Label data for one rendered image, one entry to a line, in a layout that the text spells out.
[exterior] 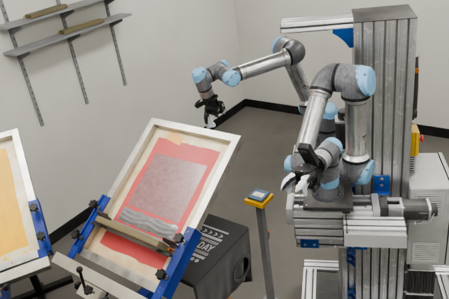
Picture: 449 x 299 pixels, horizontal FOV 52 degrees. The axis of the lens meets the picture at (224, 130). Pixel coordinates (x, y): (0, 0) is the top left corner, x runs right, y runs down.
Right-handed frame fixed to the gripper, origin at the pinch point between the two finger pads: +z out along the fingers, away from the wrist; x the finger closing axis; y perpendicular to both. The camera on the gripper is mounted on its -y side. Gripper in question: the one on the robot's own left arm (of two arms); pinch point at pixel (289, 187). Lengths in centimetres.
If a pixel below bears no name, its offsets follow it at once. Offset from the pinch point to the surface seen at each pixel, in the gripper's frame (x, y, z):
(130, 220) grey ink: 94, 31, 1
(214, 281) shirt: 68, 74, -15
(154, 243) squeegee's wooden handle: 65, 29, 12
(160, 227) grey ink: 75, 32, 0
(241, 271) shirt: 70, 86, -38
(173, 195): 76, 24, -15
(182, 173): 77, 17, -25
